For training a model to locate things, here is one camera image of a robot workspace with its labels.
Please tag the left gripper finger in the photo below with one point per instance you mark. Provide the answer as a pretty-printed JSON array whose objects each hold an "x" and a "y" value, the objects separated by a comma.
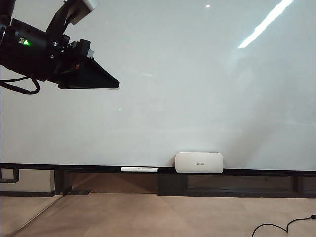
[{"x": 93, "y": 79}]

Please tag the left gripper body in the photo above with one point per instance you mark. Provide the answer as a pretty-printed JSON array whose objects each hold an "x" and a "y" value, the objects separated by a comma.
[{"x": 64, "y": 56}]

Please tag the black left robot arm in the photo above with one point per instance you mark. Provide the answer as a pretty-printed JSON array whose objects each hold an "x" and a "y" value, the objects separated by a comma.
[{"x": 24, "y": 51}]

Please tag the large white whiteboard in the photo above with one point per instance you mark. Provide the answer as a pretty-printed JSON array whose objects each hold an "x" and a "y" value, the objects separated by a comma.
[{"x": 148, "y": 111}]

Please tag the black whiteboard tray ledge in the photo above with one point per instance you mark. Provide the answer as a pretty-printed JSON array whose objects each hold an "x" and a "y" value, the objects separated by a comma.
[{"x": 74, "y": 168}]

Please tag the white marker with black cap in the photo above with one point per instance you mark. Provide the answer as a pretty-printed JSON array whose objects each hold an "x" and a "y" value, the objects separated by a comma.
[{"x": 138, "y": 169}]

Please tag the white whiteboard eraser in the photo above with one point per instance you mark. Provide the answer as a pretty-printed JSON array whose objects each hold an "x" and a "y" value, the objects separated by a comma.
[{"x": 197, "y": 163}]

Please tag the black baseboard strip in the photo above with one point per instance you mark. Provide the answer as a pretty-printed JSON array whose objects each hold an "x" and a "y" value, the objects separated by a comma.
[{"x": 24, "y": 194}]

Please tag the thin grey floor strip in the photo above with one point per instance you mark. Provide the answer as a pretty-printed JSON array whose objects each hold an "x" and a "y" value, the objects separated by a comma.
[{"x": 37, "y": 214}]

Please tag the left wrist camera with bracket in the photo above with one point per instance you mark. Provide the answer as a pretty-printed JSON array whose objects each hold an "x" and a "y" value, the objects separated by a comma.
[{"x": 84, "y": 3}]

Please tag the black stand post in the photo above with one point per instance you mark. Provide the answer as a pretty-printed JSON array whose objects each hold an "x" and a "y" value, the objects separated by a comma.
[{"x": 59, "y": 182}]

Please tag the black floor base plate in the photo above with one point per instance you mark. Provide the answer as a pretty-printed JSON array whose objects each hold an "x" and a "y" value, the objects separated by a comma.
[{"x": 80, "y": 192}]

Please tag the black pipe bracket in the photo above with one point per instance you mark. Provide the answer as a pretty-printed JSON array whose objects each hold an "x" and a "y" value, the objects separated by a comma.
[{"x": 16, "y": 175}]

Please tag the black lower stand frame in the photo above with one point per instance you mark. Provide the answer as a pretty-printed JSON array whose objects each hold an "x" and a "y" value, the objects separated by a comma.
[{"x": 170, "y": 185}]

